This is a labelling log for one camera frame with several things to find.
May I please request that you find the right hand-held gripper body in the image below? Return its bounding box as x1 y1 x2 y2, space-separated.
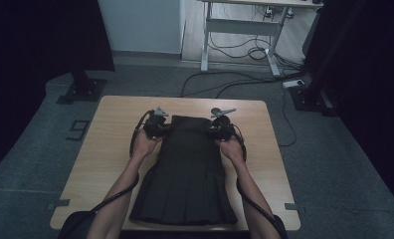
210 107 238 140

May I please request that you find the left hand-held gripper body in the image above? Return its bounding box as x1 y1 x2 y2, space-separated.
143 107 171 140

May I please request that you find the black pleated skirt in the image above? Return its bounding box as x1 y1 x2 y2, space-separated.
128 115 239 227

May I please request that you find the person's left hand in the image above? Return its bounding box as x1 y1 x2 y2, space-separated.
131 127 165 159

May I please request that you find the person's right hand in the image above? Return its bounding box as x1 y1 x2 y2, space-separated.
214 134 246 164

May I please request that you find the white power strip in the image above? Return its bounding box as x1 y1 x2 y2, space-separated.
282 79 306 90

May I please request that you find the grey tape strip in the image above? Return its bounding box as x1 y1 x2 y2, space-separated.
284 201 306 214

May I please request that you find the black curtain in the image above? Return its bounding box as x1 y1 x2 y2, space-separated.
0 0 116 180
301 0 394 215

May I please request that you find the long black floor cable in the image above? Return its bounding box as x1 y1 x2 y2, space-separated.
180 70 307 99

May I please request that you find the thin black floor cable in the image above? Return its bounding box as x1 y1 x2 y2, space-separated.
279 87 298 147

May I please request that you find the black stand with base plate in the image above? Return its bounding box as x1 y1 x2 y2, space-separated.
289 79 339 118
55 66 108 106

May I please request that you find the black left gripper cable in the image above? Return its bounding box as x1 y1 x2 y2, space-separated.
63 110 153 239

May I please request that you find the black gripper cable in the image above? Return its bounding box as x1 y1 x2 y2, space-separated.
63 110 153 239
230 122 288 239

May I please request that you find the black cable bundle under desk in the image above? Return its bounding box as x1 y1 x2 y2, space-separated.
207 31 302 69

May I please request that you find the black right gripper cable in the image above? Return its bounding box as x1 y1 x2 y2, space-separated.
230 122 288 239

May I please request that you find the white metal desk frame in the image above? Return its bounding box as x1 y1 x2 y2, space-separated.
198 0 324 78

